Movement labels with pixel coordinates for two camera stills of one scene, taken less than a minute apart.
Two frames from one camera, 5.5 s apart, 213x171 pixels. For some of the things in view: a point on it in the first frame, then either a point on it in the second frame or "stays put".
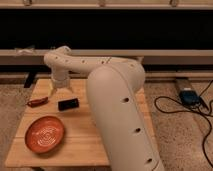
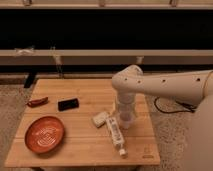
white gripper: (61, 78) -> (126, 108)
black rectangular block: (68, 104) stays put
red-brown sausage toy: (37, 102) stays put
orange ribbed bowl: (44, 134) stays put
